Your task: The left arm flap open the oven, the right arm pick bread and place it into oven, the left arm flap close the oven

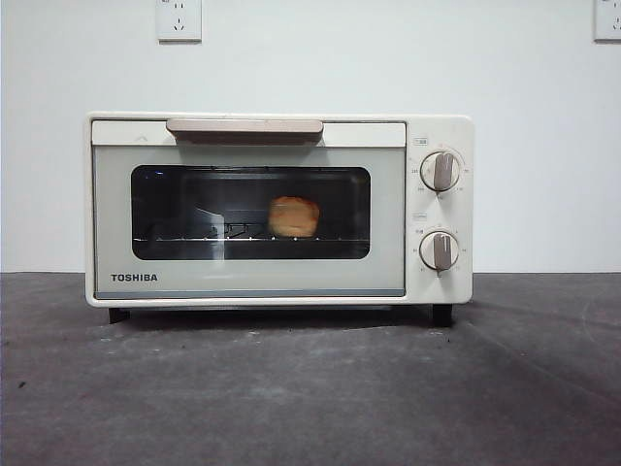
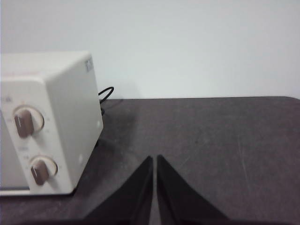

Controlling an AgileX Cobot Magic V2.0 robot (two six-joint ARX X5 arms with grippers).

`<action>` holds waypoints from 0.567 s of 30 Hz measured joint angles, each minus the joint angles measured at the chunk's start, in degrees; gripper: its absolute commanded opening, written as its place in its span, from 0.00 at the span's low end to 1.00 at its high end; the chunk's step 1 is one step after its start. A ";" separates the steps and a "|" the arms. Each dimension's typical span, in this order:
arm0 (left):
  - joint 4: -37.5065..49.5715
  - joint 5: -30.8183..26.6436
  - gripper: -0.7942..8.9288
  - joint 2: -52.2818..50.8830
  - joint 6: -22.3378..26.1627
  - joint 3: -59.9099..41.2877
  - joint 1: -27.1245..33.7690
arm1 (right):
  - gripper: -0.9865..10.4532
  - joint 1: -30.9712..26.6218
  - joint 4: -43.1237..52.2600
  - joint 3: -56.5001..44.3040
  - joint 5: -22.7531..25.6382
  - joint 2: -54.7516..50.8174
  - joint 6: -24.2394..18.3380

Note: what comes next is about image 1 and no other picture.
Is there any golden brown bread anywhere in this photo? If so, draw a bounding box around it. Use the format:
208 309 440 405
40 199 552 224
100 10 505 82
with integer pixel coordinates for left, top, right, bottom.
267 195 322 239

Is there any white toaster oven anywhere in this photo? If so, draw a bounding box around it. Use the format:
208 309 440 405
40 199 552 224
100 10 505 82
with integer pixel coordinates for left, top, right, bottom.
82 111 475 328

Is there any white oven temperature knob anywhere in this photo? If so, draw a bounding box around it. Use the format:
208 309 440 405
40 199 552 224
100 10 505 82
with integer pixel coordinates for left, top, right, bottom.
419 150 463 192

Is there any metal wire oven rack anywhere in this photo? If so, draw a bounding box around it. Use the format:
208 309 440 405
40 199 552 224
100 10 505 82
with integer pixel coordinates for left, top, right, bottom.
133 234 371 243

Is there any white oven timer knob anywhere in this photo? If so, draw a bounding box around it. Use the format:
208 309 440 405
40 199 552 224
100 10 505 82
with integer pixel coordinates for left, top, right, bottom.
419 230 461 272

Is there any white wall socket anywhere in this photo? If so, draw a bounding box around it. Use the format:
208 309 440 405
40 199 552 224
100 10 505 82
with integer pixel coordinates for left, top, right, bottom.
594 0 621 44
156 0 203 44

